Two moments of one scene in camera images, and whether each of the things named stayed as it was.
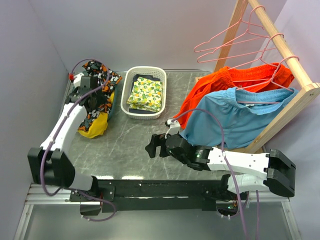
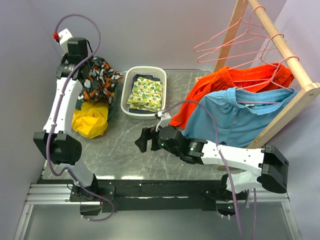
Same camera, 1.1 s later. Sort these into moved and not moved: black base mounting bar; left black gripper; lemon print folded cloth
Moved: left black gripper
Not moved: black base mounting bar; lemon print folded cloth
